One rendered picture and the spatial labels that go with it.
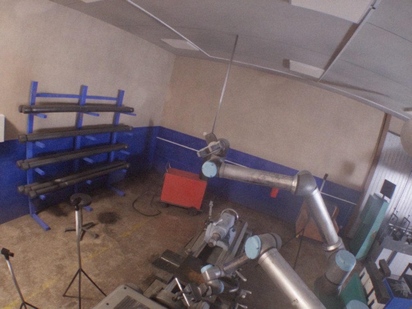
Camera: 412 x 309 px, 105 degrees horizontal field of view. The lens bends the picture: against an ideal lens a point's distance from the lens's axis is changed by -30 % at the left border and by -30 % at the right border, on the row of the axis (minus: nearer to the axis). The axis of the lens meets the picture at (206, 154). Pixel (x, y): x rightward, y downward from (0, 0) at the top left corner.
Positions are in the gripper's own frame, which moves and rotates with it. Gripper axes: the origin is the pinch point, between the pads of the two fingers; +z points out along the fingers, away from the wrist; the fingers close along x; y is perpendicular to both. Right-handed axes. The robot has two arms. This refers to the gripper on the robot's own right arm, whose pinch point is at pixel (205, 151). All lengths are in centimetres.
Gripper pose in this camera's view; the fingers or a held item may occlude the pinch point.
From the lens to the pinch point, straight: 115.2
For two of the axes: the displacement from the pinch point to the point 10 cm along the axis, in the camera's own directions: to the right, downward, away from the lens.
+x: -8.4, 3.9, 3.7
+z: -3.5, 1.4, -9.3
